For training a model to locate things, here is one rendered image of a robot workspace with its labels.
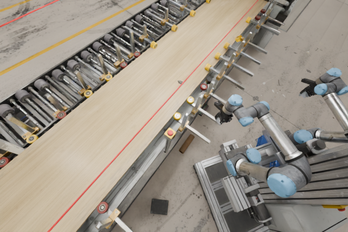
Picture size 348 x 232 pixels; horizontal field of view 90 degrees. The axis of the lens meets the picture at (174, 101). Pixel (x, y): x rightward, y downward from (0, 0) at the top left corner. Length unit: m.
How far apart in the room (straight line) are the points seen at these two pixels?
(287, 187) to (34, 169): 1.80
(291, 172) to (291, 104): 2.73
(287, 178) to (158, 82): 1.47
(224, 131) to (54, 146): 2.21
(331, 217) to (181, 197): 1.50
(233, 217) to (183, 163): 0.85
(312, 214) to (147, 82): 1.77
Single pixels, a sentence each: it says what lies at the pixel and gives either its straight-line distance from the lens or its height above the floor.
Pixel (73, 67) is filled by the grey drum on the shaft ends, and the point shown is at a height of 0.83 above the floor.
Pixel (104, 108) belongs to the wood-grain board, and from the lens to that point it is 1.90.
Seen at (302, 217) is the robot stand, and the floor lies 1.23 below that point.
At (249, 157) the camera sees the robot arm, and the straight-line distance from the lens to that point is 1.45.
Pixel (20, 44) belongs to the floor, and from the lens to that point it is 4.42.
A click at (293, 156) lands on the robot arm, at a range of 1.17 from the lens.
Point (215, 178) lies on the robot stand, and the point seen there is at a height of 0.21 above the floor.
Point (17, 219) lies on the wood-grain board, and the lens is 1.90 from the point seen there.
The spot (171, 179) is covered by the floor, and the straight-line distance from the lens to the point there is 2.54.
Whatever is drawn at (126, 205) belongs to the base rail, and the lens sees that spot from 1.84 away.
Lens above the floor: 2.52
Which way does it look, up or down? 60 degrees down
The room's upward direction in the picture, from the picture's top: 11 degrees clockwise
